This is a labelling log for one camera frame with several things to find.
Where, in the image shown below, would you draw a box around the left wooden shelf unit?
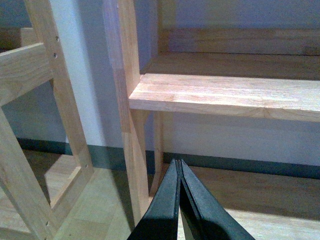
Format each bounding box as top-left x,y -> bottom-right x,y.
0,0 -> 93,240

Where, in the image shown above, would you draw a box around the wooden shelf unit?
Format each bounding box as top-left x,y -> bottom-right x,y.
104,0 -> 320,223
0,0 -> 93,240

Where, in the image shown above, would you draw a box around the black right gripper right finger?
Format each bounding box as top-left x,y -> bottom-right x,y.
179,160 -> 254,240

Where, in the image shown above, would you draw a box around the right wooden shelf unit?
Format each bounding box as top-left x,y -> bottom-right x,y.
104,0 -> 320,223

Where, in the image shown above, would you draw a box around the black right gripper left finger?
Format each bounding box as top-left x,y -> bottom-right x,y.
128,159 -> 181,240

